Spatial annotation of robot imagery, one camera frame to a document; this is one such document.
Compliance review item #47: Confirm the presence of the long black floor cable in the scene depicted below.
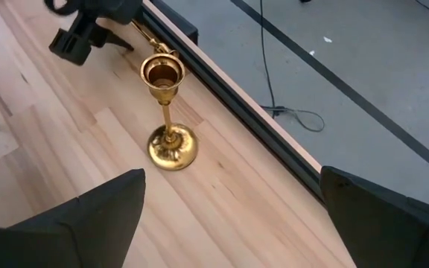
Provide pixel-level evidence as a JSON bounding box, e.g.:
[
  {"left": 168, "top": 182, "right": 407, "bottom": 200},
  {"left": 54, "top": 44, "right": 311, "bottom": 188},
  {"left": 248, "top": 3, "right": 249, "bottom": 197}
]
[{"left": 258, "top": 0, "right": 326, "bottom": 133}]

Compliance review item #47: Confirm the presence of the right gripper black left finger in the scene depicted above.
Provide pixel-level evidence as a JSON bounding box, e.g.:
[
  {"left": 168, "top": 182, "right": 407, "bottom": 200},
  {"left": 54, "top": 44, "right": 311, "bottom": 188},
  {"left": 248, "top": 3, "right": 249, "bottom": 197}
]
[{"left": 0, "top": 167, "right": 147, "bottom": 268}]

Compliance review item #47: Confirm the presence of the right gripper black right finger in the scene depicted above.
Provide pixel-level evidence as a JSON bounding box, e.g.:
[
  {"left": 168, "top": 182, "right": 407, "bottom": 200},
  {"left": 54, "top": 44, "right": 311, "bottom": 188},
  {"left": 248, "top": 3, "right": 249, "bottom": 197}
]
[{"left": 319, "top": 165, "right": 429, "bottom": 268}]

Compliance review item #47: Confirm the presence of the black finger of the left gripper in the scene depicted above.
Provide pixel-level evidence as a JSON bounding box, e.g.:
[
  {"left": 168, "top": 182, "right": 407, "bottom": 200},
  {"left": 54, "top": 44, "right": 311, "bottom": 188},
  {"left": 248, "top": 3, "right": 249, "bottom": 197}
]
[
  {"left": 48, "top": 12, "right": 101, "bottom": 67},
  {"left": 98, "top": 27, "right": 136, "bottom": 52}
]

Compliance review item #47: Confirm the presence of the black aluminium table frame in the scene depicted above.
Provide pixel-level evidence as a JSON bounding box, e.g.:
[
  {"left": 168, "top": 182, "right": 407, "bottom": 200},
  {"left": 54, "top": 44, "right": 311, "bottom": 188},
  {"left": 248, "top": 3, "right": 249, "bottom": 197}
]
[{"left": 139, "top": 0, "right": 327, "bottom": 205}]

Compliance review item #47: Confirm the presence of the short brass goblet candlestick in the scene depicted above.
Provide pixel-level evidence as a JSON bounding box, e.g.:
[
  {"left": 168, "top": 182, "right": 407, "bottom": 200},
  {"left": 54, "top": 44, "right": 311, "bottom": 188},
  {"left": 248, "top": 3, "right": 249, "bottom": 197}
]
[{"left": 139, "top": 53, "right": 199, "bottom": 172}]

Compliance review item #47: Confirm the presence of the black clamp post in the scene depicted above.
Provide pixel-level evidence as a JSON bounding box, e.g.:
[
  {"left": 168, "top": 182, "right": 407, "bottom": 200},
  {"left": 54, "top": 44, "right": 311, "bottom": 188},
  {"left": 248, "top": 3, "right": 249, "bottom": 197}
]
[{"left": 150, "top": 0, "right": 200, "bottom": 45}]

